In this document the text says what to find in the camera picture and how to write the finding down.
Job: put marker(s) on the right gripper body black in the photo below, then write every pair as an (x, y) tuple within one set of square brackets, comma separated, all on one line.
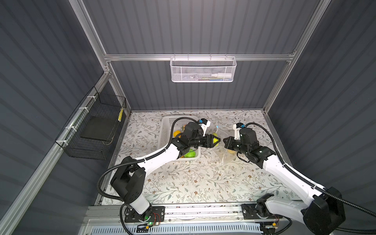
[(242, 149)]

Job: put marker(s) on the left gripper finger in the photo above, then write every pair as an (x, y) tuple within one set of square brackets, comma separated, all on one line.
[(212, 137), (210, 144)]

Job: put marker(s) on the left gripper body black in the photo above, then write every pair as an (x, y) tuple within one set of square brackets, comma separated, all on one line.
[(199, 141)]

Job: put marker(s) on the green pear toy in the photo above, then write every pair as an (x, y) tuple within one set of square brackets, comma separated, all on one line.
[(218, 141)]

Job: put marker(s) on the yellow wrinkled fruit toy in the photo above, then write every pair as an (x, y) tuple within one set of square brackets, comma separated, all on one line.
[(230, 152)]

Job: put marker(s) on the clear zip top bag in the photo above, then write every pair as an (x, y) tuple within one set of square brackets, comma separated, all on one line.
[(220, 149)]

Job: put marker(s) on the yellow lemon toy small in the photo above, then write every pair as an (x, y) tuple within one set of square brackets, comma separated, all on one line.
[(176, 133)]

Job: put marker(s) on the white plastic basket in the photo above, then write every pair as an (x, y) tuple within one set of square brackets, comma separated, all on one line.
[(165, 130)]

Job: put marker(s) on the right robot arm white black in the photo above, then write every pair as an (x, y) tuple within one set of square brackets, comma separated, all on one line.
[(320, 210)]

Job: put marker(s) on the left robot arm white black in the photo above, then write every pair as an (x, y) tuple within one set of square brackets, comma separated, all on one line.
[(128, 180)]

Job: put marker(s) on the green lime toy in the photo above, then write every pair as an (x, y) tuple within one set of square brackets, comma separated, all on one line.
[(190, 154)]

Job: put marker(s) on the white tube in basket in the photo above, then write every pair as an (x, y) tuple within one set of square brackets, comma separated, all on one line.
[(222, 75)]

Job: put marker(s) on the yellow marker pen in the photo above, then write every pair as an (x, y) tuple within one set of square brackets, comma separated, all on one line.
[(120, 115)]

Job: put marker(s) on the black pad in basket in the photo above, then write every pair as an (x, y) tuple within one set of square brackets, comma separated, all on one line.
[(99, 129)]

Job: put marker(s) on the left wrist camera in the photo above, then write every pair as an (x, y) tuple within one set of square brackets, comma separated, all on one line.
[(205, 124)]

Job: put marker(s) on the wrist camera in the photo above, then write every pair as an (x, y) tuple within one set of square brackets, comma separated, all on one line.
[(205, 124), (237, 127)]

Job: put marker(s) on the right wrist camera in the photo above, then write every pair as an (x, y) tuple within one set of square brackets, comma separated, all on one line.
[(237, 127)]

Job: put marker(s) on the white wire wall basket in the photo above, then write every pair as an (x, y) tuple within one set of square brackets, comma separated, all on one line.
[(199, 69)]

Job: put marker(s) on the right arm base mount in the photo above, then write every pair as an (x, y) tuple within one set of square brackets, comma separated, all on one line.
[(258, 209)]

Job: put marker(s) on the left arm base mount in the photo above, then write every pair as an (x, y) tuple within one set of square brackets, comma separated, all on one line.
[(152, 214)]

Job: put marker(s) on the black wire wall basket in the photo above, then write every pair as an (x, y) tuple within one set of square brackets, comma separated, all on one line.
[(97, 105)]

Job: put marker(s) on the aluminium front rail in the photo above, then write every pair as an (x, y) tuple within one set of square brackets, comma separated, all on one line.
[(220, 212)]

